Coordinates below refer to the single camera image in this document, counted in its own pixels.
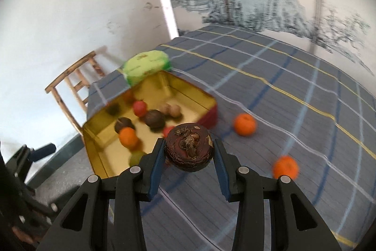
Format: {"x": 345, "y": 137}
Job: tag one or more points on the grey plaid tablecloth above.
{"x": 264, "y": 68}

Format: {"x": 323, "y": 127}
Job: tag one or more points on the dark purple passion fruit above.
{"x": 122, "y": 124}

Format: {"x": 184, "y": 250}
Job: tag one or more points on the beige longan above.
{"x": 175, "y": 110}
{"x": 165, "y": 108}

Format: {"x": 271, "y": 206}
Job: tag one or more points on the wooden chair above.
{"x": 70, "y": 70}

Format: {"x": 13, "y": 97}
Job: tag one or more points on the dark brown wrinkled fruit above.
{"x": 188, "y": 157}

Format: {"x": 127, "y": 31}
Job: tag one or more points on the gold metal tin box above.
{"x": 188, "y": 98}

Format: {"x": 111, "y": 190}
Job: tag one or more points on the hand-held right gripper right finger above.
{"x": 221, "y": 173}

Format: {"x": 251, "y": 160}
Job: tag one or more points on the red round fruit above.
{"x": 139, "y": 108}
{"x": 168, "y": 131}

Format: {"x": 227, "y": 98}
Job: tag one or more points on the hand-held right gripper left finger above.
{"x": 155, "y": 170}

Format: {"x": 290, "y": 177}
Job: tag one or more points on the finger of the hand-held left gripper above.
{"x": 44, "y": 204}
{"x": 44, "y": 151}

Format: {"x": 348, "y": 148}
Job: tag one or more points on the green round fruit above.
{"x": 136, "y": 158}

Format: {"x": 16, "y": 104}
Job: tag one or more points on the green tissue pack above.
{"x": 144, "y": 65}

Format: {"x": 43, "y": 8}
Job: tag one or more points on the large dark brown round fruit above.
{"x": 154, "y": 119}

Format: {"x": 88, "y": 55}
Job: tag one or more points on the orange tangerine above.
{"x": 128, "y": 136}
{"x": 285, "y": 167}
{"x": 244, "y": 124}

